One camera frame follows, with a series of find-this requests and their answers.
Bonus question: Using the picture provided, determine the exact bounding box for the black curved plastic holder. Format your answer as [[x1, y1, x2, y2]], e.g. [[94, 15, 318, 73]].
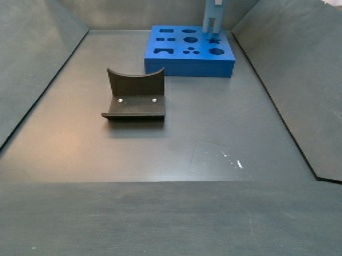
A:
[[102, 69, 166, 120]]

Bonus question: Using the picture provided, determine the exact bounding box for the blue shape sorting block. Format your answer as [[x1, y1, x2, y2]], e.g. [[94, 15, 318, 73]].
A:
[[145, 25, 236, 77]]

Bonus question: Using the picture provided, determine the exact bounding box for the light blue square-circle peg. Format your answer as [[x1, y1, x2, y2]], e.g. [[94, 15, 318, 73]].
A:
[[202, 0, 228, 34]]

